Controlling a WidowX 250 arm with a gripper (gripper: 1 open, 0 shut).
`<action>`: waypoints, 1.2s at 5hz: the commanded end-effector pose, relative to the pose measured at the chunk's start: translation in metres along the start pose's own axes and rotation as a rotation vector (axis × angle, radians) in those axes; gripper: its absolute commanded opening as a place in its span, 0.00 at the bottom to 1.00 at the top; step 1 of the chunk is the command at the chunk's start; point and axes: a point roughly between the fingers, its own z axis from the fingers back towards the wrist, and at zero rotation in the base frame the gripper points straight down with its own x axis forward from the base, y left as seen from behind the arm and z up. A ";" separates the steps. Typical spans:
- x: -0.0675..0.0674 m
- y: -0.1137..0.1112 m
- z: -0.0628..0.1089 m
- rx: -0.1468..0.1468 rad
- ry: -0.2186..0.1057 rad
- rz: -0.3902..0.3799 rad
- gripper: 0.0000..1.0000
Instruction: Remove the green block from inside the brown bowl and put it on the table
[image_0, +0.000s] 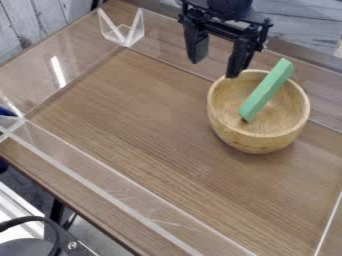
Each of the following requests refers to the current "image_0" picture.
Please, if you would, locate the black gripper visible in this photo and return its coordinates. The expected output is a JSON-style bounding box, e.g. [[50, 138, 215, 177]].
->
[[179, 0, 273, 78]]

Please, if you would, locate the clear acrylic front wall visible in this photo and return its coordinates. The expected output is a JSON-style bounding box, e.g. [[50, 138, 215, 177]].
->
[[0, 108, 256, 256]]

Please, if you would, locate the black metal base plate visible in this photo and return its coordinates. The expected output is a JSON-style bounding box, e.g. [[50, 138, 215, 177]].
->
[[56, 227, 98, 256]]

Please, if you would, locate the green rectangular block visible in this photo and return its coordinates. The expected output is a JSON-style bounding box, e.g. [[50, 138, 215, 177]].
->
[[237, 58, 293, 122]]

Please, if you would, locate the blue object at left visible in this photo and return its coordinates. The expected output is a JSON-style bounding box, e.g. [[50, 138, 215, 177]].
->
[[0, 106, 17, 117]]

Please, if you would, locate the brown wooden bowl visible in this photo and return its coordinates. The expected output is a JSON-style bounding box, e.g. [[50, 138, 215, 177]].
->
[[207, 69, 311, 154]]

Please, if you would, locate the black table leg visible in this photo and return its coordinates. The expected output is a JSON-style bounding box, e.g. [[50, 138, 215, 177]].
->
[[49, 199, 65, 224]]

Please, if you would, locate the clear acrylic corner bracket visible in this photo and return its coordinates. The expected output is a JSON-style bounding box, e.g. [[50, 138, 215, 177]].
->
[[97, 8, 144, 48]]

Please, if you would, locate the black cable loop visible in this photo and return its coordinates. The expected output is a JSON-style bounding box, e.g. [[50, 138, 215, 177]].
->
[[0, 215, 62, 256]]

